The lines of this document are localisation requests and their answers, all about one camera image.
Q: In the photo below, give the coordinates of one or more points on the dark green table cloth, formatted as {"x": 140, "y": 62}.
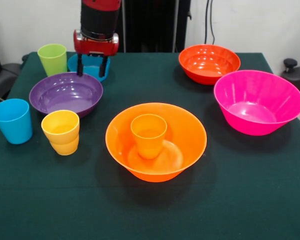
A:
{"x": 65, "y": 200}

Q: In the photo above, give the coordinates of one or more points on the black chair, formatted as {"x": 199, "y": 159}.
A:
{"x": 5, "y": 75}

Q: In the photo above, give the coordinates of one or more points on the blue plastic cup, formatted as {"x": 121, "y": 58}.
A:
{"x": 12, "y": 127}

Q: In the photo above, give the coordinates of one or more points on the lime green plastic cup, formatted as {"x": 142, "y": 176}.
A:
{"x": 52, "y": 62}

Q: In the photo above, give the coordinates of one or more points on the red-orange plastic bowl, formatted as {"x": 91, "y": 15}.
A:
{"x": 210, "y": 56}

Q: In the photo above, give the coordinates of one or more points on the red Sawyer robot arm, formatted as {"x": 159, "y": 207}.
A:
{"x": 100, "y": 17}

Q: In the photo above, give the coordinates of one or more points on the blue plastic bowl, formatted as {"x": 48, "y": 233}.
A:
{"x": 91, "y": 66}

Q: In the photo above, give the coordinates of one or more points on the black knobbed equipment stand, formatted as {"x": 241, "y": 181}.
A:
{"x": 292, "y": 75}

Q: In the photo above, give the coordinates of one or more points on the purple plastic bowl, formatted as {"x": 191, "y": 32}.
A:
{"x": 65, "y": 92}

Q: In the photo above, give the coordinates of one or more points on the yellow plastic cup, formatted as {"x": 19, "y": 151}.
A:
{"x": 62, "y": 142}

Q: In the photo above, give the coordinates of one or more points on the orange plastic cup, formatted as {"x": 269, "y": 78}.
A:
{"x": 148, "y": 145}

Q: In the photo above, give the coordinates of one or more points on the large orange plastic bowl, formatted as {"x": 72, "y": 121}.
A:
{"x": 185, "y": 140}

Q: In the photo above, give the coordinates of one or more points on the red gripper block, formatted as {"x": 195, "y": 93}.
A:
{"x": 97, "y": 47}

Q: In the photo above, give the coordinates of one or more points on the large pink plastic bowl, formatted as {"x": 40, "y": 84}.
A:
{"x": 252, "y": 125}

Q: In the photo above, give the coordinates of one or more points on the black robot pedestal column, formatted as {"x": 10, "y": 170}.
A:
{"x": 150, "y": 25}

